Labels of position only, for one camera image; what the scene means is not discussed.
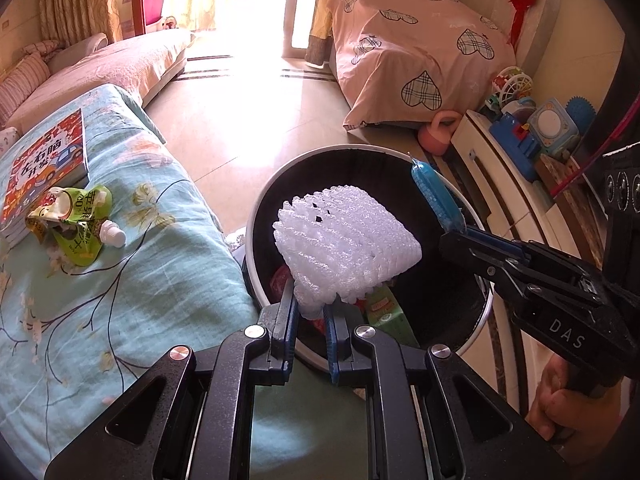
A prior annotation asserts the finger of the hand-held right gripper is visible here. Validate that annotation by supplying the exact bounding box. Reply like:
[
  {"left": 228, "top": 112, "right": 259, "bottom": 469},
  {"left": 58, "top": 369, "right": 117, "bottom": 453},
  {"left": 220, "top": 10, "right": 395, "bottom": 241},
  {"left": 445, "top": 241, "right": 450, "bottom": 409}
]
[
  {"left": 462, "top": 227, "right": 532, "bottom": 262},
  {"left": 440, "top": 230, "right": 522, "bottom": 287}
]

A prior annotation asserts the colourful ferris wheel toy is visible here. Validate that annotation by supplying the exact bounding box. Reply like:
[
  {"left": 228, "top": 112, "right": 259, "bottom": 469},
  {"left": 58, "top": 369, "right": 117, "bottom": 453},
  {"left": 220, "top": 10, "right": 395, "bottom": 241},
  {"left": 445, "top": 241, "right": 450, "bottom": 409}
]
[{"left": 487, "top": 66, "right": 534, "bottom": 113}]

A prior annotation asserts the blue toy machine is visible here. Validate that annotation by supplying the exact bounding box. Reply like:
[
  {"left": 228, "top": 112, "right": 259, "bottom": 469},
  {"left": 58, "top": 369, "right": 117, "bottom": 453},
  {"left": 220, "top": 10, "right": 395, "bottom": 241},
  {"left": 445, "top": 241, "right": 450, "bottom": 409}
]
[{"left": 489, "top": 101, "right": 543, "bottom": 182}]

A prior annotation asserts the white foam net sleeve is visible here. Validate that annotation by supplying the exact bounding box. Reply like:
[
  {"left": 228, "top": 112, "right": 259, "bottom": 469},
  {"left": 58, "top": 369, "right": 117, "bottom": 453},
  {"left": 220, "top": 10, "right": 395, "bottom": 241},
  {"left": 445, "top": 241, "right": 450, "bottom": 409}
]
[{"left": 272, "top": 185, "right": 424, "bottom": 322}]

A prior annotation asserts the red and white carton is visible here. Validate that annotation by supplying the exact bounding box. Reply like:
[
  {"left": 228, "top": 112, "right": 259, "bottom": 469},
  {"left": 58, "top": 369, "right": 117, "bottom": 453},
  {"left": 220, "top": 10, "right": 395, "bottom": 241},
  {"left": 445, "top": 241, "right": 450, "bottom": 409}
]
[{"left": 270, "top": 265, "right": 297, "bottom": 302}]

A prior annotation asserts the pink checked cushion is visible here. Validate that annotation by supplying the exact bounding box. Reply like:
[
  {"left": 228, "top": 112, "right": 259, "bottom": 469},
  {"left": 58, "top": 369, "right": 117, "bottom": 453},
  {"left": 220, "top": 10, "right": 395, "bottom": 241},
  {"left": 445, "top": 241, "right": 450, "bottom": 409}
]
[{"left": 21, "top": 39, "right": 65, "bottom": 58}]

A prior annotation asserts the red children's book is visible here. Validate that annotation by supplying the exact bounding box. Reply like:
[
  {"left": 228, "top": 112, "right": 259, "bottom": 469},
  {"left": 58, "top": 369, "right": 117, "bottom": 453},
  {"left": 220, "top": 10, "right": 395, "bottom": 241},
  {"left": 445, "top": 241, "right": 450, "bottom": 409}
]
[{"left": 0, "top": 108, "right": 90, "bottom": 249}]

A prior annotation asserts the small green box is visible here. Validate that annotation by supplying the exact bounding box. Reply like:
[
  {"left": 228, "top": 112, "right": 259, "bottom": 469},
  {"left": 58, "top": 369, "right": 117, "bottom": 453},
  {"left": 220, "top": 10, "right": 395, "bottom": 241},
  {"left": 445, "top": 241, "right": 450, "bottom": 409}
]
[{"left": 362, "top": 292, "right": 422, "bottom": 349}]

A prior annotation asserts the black television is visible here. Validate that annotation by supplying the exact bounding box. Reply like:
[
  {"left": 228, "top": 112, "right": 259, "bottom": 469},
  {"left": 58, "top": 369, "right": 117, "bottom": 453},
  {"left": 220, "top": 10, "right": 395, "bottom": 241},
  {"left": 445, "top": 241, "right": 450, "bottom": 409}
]
[{"left": 575, "top": 45, "right": 640, "bottom": 161}]

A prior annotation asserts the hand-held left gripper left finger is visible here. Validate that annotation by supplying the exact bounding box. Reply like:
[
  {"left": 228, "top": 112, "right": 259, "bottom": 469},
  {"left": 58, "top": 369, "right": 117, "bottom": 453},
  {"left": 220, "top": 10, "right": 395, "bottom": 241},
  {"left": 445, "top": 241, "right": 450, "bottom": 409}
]
[{"left": 45, "top": 285, "right": 300, "bottom": 480}]

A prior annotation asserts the pink hanging bag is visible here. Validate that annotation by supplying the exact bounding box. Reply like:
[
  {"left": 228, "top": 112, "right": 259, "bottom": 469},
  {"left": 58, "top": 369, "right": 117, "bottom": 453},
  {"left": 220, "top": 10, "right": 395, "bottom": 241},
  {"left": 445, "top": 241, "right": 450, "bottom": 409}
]
[{"left": 142, "top": 0, "right": 165, "bottom": 27}]

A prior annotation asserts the pink sofa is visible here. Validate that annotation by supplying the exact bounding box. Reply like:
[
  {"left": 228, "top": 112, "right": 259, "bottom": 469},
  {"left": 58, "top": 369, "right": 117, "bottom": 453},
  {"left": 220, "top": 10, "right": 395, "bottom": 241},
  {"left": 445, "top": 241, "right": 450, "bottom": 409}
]
[{"left": 0, "top": 27, "right": 194, "bottom": 134}]

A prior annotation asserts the light blue cube toy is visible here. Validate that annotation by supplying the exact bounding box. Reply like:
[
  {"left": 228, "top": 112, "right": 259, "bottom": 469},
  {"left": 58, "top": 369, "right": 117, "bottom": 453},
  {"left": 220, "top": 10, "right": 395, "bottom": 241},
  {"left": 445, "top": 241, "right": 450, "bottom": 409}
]
[{"left": 525, "top": 98, "right": 581, "bottom": 158}]

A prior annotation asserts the green drink pouch white cap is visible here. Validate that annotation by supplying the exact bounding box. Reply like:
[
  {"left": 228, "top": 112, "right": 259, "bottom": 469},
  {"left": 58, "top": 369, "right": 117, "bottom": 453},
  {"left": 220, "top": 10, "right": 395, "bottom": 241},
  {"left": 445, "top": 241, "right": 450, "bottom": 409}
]
[{"left": 26, "top": 185, "right": 127, "bottom": 267}]

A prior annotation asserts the light blue floral blanket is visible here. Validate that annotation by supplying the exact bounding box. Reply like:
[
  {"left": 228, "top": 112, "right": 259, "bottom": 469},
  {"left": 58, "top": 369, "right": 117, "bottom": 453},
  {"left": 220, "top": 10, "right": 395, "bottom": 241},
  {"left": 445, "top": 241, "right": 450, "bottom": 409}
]
[{"left": 0, "top": 83, "right": 377, "bottom": 480}]

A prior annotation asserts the pink heart print bedcover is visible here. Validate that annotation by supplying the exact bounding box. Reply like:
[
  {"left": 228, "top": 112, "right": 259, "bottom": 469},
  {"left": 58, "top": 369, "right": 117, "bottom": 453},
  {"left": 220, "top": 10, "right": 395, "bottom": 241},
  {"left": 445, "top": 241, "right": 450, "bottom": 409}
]
[{"left": 327, "top": 0, "right": 517, "bottom": 132}]

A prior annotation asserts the brown wooden board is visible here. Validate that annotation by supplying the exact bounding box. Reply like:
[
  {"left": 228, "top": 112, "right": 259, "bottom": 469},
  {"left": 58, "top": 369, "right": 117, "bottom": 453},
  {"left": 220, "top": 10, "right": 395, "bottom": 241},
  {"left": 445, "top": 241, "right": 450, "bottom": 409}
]
[{"left": 534, "top": 153, "right": 582, "bottom": 197}]

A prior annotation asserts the black round bin white rim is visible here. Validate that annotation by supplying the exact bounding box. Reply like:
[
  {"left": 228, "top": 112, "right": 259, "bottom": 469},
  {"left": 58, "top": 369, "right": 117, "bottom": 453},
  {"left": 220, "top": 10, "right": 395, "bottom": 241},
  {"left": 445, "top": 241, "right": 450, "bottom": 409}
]
[{"left": 244, "top": 144, "right": 497, "bottom": 392}]

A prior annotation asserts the blue spiky ball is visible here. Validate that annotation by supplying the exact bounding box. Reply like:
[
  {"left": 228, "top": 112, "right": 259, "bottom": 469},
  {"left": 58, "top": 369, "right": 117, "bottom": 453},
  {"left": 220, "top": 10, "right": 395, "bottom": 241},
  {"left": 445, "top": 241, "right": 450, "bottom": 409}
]
[{"left": 565, "top": 95, "right": 597, "bottom": 136}]

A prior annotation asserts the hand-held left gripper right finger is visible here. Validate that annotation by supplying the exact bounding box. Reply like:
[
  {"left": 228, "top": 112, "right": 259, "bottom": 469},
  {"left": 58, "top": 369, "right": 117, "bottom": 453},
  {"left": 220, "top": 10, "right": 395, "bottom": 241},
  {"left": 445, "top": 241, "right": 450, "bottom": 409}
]
[{"left": 324, "top": 304, "right": 571, "bottom": 480}]

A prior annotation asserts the pink striped cushion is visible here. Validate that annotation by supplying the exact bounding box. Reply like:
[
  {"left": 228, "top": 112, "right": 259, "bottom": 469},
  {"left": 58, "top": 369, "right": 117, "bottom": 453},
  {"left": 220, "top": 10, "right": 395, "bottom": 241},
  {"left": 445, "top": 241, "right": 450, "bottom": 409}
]
[{"left": 0, "top": 51, "right": 52, "bottom": 128}]

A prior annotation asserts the person's right hand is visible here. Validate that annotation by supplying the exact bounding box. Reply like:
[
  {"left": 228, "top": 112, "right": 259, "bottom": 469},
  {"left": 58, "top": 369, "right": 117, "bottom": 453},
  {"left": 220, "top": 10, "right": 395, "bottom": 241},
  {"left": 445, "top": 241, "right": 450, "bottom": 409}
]
[{"left": 529, "top": 356, "right": 632, "bottom": 457}]

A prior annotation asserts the pink toy kettlebell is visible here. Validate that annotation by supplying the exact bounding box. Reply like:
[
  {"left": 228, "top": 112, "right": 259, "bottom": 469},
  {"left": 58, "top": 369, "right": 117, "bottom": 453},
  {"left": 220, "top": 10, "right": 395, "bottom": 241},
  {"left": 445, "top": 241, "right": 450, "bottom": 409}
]
[{"left": 417, "top": 109, "right": 464, "bottom": 157}]

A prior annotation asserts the pink hoop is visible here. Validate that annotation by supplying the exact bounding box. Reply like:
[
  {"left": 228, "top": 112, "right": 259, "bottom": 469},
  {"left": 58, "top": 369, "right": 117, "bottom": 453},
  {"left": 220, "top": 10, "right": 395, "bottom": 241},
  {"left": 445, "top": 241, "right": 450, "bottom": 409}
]
[{"left": 549, "top": 109, "right": 632, "bottom": 197}]

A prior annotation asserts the white low cabinet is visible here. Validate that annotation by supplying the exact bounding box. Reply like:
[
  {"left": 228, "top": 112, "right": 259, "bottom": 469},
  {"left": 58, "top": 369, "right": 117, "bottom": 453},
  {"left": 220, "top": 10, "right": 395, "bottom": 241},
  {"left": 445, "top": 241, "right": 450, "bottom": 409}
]
[{"left": 449, "top": 109, "right": 617, "bottom": 413}]

